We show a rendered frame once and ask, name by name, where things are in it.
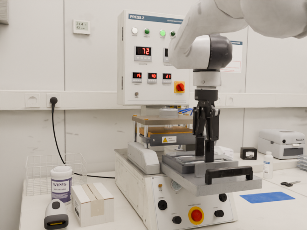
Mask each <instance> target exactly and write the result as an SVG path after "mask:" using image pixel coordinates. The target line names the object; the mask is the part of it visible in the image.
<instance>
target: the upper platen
mask: <svg viewBox="0 0 307 230"><path fill-rule="evenodd" d="M192 131H193V130H192V129H190V128H186V127H183V126H173V125H164V127H149V128H148V136H149V137H150V135H151V134H173V133H192ZM139 133H140V134H139V136H140V137H141V138H142V137H143V136H144V127H140V128H139Z"/></svg>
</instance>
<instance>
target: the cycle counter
mask: <svg viewBox="0 0 307 230"><path fill-rule="evenodd" d="M138 54H143V55H149V48H143V47H138Z"/></svg>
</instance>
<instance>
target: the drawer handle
mask: <svg viewBox="0 0 307 230"><path fill-rule="evenodd" d="M243 175H246V179H248V180H253V168H252V167H251V166H239V167H224V168H214V169H207V170H206V173H205V183H206V184H208V185H210V184H212V178H224V177H233V176H243Z"/></svg>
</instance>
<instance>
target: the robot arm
mask: <svg viewBox="0 0 307 230"><path fill-rule="evenodd" d="M248 25H249V26H250V27H251V28H252V29H253V31H254V32H256V33H259V34H261V35H263V36H265V37H273V38H280V39H284V38H288V37H294V38H297V39H302V38H304V37H306V36H307V0H199V1H198V2H196V3H195V4H193V5H192V6H191V7H190V9H189V11H188V13H187V14H186V16H185V18H184V20H183V22H182V24H181V26H180V27H179V29H178V31H177V33H176V34H175V35H174V37H173V38H172V39H171V41H170V43H169V46H168V57H169V63H170V64H171V65H173V66H174V67H175V68H176V69H193V86H196V88H197V89H195V100H197V101H198V104H197V106H196V107H193V131H192V134H193V135H195V138H196V147H195V156H203V155H204V150H205V163H207V162H214V142H215V141H218V140H219V115H220V109H216V108H215V104H214V102H215V101H217V100H218V90H217V86H221V85H222V81H221V72H220V69H222V68H225V67H226V66H227V65H228V64H229V63H230V62H231V61H232V58H233V55H232V53H233V44H232V43H231V42H230V41H229V39H228V38H227V37H224V36H221V35H220V33H230V32H236V31H239V30H242V29H244V28H246V27H247V26H248ZM205 125H206V137H207V140H205V138H204V136H203V132H204V127H205ZM204 140H205V145H204Z"/></svg>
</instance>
